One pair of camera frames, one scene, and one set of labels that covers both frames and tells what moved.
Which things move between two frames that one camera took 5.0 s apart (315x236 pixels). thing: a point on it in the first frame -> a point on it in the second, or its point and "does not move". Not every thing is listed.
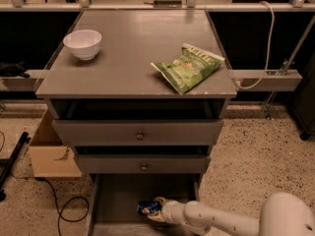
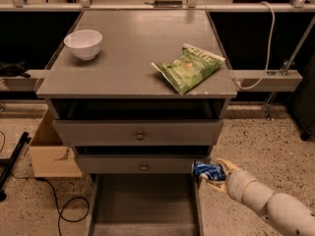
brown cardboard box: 49,156 does not move
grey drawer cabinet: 136,137 does not move
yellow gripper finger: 162,199 -> 228,167
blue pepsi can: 147,206 -> 212,171
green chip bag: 190,66 does not move
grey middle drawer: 143,163 does not move
